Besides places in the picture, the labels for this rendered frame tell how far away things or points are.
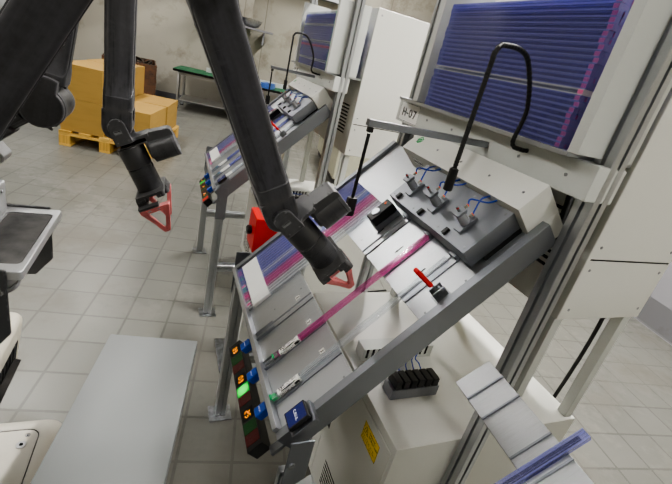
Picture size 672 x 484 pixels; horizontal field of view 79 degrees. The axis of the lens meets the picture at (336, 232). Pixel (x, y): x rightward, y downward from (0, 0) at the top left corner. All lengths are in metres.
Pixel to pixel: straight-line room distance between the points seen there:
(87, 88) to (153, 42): 4.41
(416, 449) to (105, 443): 0.72
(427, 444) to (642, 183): 0.79
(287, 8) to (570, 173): 8.42
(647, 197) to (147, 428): 1.23
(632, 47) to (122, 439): 1.25
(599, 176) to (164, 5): 8.82
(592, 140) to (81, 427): 1.20
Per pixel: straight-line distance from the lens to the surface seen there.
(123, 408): 1.16
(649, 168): 1.09
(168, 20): 9.27
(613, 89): 0.90
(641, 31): 0.91
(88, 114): 5.11
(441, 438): 1.23
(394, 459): 1.17
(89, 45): 9.66
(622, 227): 1.12
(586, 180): 0.91
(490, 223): 0.91
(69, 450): 1.10
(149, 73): 8.03
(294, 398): 0.98
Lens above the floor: 1.45
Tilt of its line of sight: 22 degrees down
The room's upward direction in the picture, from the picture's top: 14 degrees clockwise
